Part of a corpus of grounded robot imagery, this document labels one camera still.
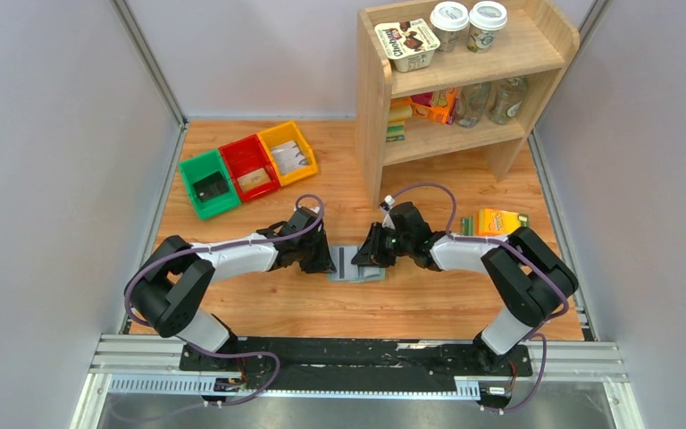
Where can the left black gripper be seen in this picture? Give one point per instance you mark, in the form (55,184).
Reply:
(325,263)

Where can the orange box on shelf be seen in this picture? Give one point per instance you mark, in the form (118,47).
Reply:
(437,106)

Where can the red plastic bin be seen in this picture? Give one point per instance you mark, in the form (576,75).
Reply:
(245,155)

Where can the right white paper cup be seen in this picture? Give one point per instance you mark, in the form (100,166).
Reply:
(487,19)

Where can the white paper cup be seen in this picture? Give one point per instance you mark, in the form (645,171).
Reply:
(487,19)
(448,19)

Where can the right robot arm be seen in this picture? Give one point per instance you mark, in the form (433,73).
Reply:
(532,281)

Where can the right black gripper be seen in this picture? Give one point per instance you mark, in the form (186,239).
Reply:
(370,253)

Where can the left clear glass jar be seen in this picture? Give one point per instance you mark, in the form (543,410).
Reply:
(471,104)

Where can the green card holder wallet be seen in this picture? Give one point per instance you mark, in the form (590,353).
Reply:
(341,256)

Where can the wooden shelf unit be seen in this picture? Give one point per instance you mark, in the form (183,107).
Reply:
(539,42)

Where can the Chobani yogurt tub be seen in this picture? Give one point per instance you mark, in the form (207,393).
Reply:
(410,45)

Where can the orange snack box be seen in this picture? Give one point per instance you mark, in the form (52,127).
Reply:
(493,222)

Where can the black card in green bin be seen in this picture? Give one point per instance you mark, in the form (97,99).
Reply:
(211,186)

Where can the clear glass jar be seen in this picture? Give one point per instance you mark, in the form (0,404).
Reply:
(471,104)
(509,97)

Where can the yellow green sponge stack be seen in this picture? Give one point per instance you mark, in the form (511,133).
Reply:
(400,109)

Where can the card in red bin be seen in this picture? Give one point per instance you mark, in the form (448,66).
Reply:
(254,179)

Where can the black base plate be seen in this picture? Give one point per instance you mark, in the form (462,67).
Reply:
(326,364)

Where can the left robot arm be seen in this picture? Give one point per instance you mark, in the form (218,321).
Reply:
(167,291)

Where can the aluminium frame rail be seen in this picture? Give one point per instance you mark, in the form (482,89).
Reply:
(145,364)

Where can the green plastic bin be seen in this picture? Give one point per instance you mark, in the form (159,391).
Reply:
(198,167)

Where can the right clear glass jar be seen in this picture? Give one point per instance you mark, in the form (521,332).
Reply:
(509,97)

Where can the yellow plastic bin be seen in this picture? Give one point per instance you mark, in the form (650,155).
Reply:
(281,133)

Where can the card in yellow bin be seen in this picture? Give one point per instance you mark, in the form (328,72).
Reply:
(289,157)

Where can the left white paper cup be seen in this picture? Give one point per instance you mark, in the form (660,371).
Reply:
(448,19)

